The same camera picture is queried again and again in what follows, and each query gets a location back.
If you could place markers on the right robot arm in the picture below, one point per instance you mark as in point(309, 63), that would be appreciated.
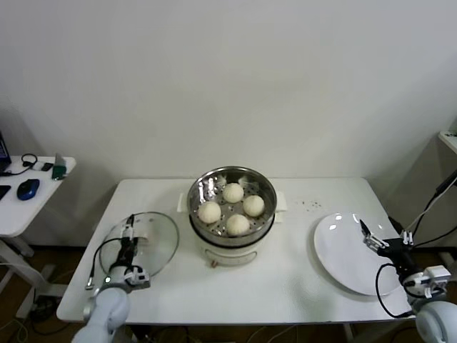
point(435, 321)

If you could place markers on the dark laptop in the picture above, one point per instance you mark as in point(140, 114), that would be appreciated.
point(3, 150)

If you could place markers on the black angled bar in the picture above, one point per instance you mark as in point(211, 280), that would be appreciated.
point(447, 180)

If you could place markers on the blue computer mouse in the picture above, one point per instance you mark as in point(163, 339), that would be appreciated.
point(28, 189)

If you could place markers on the green box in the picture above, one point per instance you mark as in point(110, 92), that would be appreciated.
point(59, 171)

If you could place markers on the white shelf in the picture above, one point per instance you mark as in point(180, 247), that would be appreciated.
point(450, 143)

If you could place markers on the floor power strip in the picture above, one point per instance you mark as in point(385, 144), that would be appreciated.
point(46, 305)

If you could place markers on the white table leg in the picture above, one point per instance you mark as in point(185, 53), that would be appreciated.
point(350, 334)

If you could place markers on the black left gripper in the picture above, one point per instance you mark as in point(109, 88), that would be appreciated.
point(126, 253)

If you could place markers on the perforated steel steamer basket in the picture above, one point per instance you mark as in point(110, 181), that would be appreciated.
point(266, 186)

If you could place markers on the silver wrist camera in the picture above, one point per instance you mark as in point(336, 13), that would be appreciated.
point(437, 275)
point(139, 277)

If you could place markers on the white side table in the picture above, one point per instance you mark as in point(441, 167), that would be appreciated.
point(43, 200)

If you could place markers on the scattered dark crumbs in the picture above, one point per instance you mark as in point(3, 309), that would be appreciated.
point(314, 204)

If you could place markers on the small black shelf items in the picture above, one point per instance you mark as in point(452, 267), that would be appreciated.
point(450, 134)

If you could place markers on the black phone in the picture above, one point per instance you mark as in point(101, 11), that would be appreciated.
point(3, 193)

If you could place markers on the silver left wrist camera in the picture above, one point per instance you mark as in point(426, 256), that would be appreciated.
point(139, 277)

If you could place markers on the white steamed baozi bun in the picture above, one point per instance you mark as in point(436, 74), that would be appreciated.
point(232, 192)
point(253, 205)
point(238, 224)
point(209, 212)

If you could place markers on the white round plate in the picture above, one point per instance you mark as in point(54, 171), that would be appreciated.
point(342, 250)

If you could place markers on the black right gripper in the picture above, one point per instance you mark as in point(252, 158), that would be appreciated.
point(396, 252)

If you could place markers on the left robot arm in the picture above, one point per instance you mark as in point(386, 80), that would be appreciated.
point(107, 307)

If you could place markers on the small black device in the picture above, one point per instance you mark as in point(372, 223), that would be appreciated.
point(47, 166)

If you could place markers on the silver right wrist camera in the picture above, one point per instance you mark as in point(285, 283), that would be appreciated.
point(437, 275)

